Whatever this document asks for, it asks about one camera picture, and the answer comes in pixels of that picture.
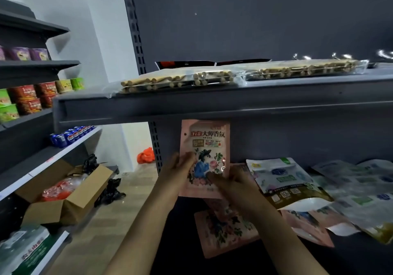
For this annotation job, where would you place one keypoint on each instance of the person's left hand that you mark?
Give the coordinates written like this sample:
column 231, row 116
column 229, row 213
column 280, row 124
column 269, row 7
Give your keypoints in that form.
column 172, row 176

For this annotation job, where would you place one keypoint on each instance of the person's right hand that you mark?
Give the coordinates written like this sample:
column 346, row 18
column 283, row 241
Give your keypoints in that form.
column 242, row 195

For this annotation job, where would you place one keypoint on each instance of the person's left thumb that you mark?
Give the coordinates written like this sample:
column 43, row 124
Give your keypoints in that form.
column 188, row 160

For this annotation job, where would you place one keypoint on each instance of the person's right fingers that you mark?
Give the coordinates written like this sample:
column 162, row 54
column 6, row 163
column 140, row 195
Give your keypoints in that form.
column 219, row 181

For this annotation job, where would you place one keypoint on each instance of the pink floral pouch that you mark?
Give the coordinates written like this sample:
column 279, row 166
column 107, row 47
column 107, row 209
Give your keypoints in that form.
column 224, row 231
column 205, row 142
column 307, row 225

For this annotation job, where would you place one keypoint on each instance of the person's right forearm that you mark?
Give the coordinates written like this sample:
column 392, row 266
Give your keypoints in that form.
column 285, row 244

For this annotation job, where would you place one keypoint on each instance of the person's left forearm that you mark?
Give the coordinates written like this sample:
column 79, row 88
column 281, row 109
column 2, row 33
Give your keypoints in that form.
column 144, row 231

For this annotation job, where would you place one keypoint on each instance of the red plastic bag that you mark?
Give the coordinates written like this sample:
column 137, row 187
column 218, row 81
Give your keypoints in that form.
column 146, row 156

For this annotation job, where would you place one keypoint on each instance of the white and gold pouch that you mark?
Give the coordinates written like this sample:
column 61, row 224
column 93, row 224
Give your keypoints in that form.
column 282, row 179

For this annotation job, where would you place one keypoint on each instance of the clear packet of wooden sticks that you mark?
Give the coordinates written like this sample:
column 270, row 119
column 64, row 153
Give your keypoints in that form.
column 304, row 68
column 172, row 81

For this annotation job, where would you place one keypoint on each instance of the black gear pile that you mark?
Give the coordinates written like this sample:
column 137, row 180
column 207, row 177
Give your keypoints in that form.
column 90, row 163
column 109, row 191

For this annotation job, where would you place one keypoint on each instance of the dark grey shelf unit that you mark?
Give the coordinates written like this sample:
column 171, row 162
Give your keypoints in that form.
column 276, row 105

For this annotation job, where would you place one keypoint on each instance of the black and red flat packet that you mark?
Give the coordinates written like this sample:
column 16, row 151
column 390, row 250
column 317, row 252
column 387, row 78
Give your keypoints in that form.
column 184, row 64

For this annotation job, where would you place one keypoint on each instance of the open cardboard box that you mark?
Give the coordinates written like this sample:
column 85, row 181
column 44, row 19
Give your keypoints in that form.
column 76, row 201

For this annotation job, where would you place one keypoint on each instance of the row of blue drink cans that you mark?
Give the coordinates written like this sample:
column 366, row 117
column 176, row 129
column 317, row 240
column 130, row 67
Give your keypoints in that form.
column 69, row 136

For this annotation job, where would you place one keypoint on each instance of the white pouch with blue print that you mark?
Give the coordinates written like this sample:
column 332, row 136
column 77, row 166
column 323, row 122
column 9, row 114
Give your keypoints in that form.
column 353, row 176
column 365, row 213

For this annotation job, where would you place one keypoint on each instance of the lime green noodle cup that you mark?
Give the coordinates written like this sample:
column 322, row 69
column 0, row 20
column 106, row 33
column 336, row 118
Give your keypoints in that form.
column 77, row 83

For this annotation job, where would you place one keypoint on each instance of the orange plastic bag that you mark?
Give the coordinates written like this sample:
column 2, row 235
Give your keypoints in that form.
column 55, row 190

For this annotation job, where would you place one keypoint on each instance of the yellow noodle cup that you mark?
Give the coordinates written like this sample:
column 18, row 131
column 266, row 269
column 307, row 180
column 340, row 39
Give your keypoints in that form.
column 64, row 86

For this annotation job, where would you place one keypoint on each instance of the shiny metal hook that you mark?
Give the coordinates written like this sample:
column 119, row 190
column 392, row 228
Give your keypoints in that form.
column 301, row 57
column 341, row 56
column 386, row 54

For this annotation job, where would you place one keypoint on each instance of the red noodle cup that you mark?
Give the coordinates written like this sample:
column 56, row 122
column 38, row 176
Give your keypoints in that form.
column 46, row 88
column 29, row 106
column 23, row 92
column 47, row 100

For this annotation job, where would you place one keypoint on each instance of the grey side shelf unit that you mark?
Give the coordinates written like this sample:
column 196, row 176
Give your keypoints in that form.
column 27, row 158

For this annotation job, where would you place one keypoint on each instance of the purple snack cup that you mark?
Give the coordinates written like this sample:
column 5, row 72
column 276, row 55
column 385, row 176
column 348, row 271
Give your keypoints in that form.
column 1, row 53
column 20, row 53
column 39, row 54

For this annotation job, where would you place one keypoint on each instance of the green and white bag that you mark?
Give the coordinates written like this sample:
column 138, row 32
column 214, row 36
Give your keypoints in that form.
column 21, row 250

